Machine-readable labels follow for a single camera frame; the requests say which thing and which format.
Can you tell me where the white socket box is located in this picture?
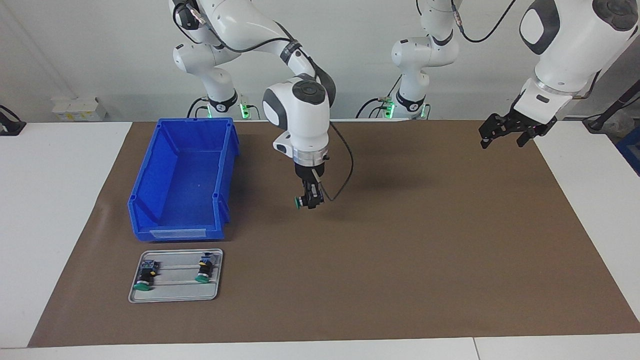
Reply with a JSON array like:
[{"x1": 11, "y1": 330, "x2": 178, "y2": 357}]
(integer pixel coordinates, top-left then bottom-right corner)
[{"x1": 51, "y1": 96, "x2": 107, "y2": 122}]

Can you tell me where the brown table mat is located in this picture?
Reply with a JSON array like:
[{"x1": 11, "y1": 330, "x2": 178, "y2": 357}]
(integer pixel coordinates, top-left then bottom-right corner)
[{"x1": 27, "y1": 119, "x2": 640, "y2": 348}]

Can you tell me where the black stand pole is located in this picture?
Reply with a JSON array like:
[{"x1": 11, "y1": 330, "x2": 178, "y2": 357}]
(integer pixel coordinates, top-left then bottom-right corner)
[{"x1": 582, "y1": 80, "x2": 640, "y2": 133}]

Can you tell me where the black right arm base cable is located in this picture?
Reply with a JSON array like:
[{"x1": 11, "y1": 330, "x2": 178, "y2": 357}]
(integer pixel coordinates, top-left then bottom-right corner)
[{"x1": 187, "y1": 96, "x2": 211, "y2": 119}]

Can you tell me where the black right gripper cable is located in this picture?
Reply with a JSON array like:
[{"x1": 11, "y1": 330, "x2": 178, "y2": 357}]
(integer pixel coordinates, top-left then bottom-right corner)
[{"x1": 172, "y1": 2, "x2": 355, "y2": 202}]

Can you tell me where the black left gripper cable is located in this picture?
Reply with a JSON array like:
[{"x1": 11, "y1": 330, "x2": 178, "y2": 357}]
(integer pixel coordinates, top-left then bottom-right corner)
[{"x1": 450, "y1": 0, "x2": 517, "y2": 44}]

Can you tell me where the blue crate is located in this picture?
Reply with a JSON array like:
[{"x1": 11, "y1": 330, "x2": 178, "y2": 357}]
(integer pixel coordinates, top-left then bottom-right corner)
[{"x1": 616, "y1": 126, "x2": 640, "y2": 176}]

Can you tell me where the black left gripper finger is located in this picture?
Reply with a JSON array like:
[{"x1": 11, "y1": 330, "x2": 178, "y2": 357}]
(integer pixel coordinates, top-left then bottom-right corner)
[
  {"x1": 516, "y1": 125, "x2": 544, "y2": 149},
  {"x1": 478, "y1": 113, "x2": 517, "y2": 150}
]

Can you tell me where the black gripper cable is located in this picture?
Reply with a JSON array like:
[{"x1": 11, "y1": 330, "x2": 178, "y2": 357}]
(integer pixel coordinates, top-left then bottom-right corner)
[
  {"x1": 172, "y1": 2, "x2": 355, "y2": 202},
  {"x1": 450, "y1": 0, "x2": 517, "y2": 44}
]

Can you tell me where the silver metal tray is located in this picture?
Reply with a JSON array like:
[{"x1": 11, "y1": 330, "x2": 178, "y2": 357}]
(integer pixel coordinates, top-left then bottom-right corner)
[{"x1": 128, "y1": 248, "x2": 224, "y2": 303}]

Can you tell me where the black arm base cable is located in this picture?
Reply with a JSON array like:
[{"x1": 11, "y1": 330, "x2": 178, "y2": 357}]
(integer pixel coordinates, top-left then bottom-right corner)
[
  {"x1": 187, "y1": 96, "x2": 211, "y2": 119},
  {"x1": 355, "y1": 75, "x2": 403, "y2": 120}
]

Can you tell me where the blue plastic storage bin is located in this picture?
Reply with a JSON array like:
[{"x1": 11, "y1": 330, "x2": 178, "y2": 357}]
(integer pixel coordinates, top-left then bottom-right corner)
[{"x1": 127, "y1": 117, "x2": 240, "y2": 243}]

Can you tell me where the black left arm base cable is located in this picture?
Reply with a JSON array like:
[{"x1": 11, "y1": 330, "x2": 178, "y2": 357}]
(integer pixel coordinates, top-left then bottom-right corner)
[{"x1": 355, "y1": 75, "x2": 403, "y2": 120}]

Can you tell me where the black clamp mount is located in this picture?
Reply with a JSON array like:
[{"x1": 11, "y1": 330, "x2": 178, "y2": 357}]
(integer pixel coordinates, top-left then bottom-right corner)
[{"x1": 0, "y1": 105, "x2": 27, "y2": 137}]

